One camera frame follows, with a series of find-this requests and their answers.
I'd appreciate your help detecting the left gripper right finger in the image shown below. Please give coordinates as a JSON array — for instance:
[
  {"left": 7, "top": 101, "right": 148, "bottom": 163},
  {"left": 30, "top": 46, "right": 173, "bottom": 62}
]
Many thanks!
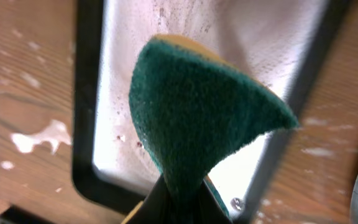
[{"left": 194, "top": 180, "right": 232, "bottom": 224}]

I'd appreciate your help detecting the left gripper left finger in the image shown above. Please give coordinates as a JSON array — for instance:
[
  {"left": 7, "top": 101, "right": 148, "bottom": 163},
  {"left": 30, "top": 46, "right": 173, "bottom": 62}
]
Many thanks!
[{"left": 121, "top": 175, "right": 171, "bottom": 224}]

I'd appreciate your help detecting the green yellow sponge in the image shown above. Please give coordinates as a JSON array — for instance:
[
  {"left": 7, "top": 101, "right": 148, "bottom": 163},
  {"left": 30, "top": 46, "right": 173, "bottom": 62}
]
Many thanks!
[{"left": 129, "top": 34, "right": 298, "bottom": 210}]

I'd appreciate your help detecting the rectangular soapy water tray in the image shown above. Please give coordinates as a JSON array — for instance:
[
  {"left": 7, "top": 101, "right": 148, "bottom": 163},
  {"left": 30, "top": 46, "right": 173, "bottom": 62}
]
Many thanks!
[{"left": 72, "top": 0, "right": 349, "bottom": 223}]

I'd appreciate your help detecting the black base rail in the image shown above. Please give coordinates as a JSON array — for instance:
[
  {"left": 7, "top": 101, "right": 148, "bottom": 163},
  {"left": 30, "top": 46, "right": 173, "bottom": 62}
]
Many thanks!
[{"left": 0, "top": 205, "right": 54, "bottom": 224}]

